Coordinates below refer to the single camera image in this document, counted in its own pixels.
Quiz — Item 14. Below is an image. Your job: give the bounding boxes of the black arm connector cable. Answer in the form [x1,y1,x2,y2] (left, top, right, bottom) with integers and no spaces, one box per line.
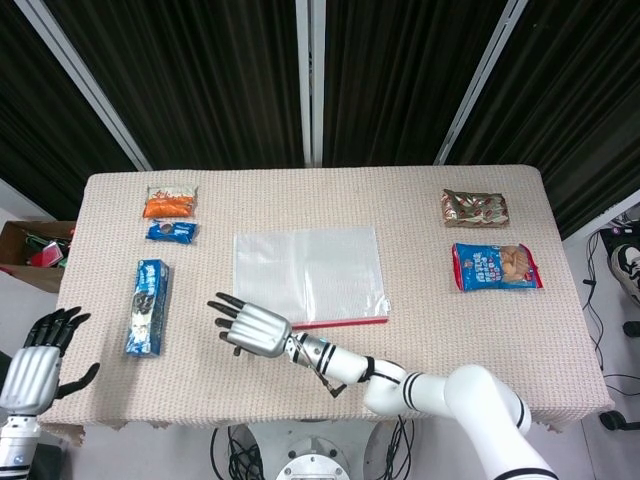
[294,339,347,400]

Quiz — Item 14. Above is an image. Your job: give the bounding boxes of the white mesh zipper pouch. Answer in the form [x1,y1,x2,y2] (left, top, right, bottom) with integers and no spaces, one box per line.
[232,226,391,330]

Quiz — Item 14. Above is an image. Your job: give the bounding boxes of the black floor cable bundle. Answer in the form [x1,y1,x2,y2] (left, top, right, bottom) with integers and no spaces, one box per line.
[383,414,417,480]
[582,227,640,401]
[209,424,265,480]

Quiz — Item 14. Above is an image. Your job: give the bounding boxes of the brown cardboard box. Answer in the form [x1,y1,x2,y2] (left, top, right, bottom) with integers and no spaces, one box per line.
[0,220,76,295]

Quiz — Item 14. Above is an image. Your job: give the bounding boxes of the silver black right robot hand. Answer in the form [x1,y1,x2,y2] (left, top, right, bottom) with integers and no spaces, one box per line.
[206,292,294,359]

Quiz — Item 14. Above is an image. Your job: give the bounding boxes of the gold brown snack packet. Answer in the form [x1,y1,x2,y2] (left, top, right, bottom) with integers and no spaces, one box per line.
[440,188,511,230]

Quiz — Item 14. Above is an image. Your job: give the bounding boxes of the small blue Oreo packet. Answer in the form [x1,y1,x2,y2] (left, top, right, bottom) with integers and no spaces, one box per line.
[145,219,199,247]

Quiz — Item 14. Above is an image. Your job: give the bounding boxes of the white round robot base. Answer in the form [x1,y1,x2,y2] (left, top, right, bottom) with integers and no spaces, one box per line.
[274,434,351,480]

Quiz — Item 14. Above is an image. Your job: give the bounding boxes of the blue Oreo cookie box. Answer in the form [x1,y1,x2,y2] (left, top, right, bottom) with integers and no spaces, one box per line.
[123,258,171,358]

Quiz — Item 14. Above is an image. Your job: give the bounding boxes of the black pleated curtain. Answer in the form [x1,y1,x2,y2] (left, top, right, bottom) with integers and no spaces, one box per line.
[0,0,640,241]

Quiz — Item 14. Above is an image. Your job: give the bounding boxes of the orange snack packet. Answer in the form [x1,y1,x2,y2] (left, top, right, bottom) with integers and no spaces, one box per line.
[142,184,200,220]

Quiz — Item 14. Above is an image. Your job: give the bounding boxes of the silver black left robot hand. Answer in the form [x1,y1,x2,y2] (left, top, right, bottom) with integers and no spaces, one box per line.
[0,306,101,416]

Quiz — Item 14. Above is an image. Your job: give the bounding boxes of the white frame post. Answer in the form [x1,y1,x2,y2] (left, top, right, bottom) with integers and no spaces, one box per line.
[294,0,327,169]
[12,0,154,172]
[433,0,530,166]

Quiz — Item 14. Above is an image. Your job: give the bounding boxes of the beige waffle tablecloth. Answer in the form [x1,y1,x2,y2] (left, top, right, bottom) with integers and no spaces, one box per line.
[37,164,616,446]

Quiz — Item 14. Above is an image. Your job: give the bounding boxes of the black white sneaker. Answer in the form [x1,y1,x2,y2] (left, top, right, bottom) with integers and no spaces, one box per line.
[607,243,640,296]

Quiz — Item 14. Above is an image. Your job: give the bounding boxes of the red blue snack pack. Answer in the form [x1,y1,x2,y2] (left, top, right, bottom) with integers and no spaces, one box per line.
[452,242,545,294]

